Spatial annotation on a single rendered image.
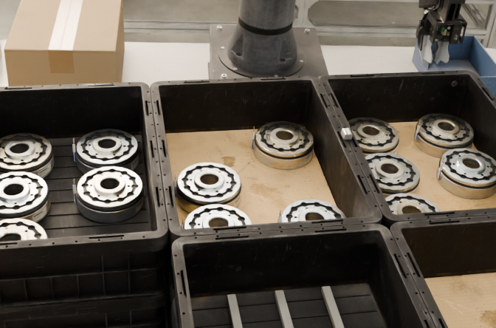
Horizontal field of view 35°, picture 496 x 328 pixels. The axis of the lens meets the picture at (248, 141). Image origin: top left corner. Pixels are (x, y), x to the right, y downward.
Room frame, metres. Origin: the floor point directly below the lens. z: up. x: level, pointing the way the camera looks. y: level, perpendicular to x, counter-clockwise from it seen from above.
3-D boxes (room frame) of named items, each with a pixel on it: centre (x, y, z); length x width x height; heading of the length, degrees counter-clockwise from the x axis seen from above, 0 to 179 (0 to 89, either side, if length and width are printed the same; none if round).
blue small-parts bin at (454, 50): (1.64, -0.48, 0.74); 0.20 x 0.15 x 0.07; 10
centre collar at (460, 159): (1.07, -0.38, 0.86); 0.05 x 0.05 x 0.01
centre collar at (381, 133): (1.15, -0.21, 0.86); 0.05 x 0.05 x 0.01
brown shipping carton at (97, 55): (1.51, 0.41, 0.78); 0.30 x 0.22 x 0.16; 7
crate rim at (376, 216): (0.99, -0.01, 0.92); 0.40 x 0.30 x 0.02; 12
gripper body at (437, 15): (1.60, -0.42, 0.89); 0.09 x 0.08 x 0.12; 10
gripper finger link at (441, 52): (1.61, -0.43, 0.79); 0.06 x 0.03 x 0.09; 10
